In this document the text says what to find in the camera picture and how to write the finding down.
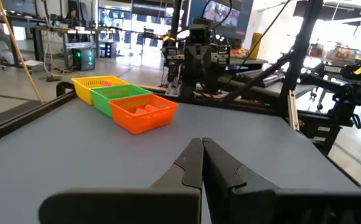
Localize orange plastic basket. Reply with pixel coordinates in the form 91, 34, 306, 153
108, 94, 179, 135

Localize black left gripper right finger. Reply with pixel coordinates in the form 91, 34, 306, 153
202, 137, 361, 224

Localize yellow cylinder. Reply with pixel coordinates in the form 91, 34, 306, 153
249, 32, 263, 60

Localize aluminium frame strip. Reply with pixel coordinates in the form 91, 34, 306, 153
288, 90, 300, 131

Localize green plastic basket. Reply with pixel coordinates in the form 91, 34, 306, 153
90, 84, 153, 118

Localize computer tower green lights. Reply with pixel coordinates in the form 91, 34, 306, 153
65, 42, 96, 72

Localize large wall screen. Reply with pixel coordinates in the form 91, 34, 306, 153
188, 0, 255, 40

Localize yellow floor cable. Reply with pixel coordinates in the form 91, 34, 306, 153
0, 0, 45, 104

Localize black diagonal frame brace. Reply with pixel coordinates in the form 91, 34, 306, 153
220, 52, 293, 103

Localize black vertical frame pole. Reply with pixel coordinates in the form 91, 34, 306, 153
278, 0, 324, 116

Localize yellow plastic basket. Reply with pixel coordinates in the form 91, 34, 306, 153
71, 75, 130, 106

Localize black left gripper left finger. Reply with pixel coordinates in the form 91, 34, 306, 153
39, 138, 205, 224

